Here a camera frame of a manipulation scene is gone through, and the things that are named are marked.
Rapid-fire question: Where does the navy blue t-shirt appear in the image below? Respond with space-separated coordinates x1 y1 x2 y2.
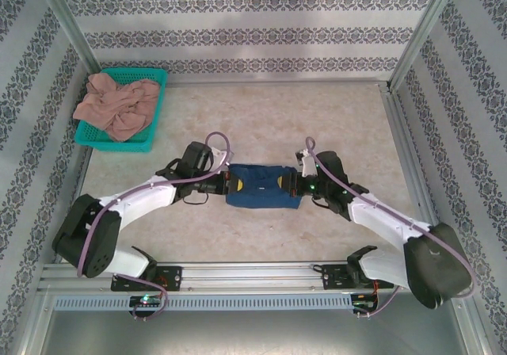
224 163 302 212

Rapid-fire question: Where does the teal plastic basket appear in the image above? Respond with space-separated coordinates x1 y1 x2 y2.
74 67 169 153

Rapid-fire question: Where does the crumpled pink cloth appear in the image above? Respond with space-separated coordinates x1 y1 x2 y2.
72 72 162 143

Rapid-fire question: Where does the small controller board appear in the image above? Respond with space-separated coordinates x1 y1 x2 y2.
129 295 163 307
351 293 379 311

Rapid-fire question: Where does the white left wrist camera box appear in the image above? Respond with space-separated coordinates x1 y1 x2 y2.
208 147 233 170

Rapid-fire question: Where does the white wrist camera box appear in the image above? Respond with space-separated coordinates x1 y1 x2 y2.
294 148 318 178
208 147 233 170

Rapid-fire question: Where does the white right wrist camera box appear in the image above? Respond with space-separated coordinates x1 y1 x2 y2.
294 148 318 178

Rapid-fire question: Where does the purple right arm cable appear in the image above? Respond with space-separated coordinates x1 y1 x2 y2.
304 136 476 319

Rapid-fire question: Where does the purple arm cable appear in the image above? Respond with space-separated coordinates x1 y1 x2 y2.
304 136 476 319
76 132 234 323

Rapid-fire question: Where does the aluminium side rail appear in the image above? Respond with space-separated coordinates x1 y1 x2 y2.
53 147 94 264
378 83 464 263

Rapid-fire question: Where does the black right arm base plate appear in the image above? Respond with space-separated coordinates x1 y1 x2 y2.
320 263 393 292

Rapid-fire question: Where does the aluminium back rail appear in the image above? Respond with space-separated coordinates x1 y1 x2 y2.
166 78 391 89

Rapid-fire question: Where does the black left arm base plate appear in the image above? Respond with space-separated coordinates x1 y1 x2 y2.
110 265 184 292

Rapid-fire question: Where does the grey slotted cable duct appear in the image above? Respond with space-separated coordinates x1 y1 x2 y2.
53 293 353 311

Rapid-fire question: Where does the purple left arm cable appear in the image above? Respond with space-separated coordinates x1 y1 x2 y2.
76 132 234 323

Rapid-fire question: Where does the aluminium frame post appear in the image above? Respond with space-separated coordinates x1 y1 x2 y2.
455 291 492 355
19 291 56 355
386 0 468 93
33 0 102 85

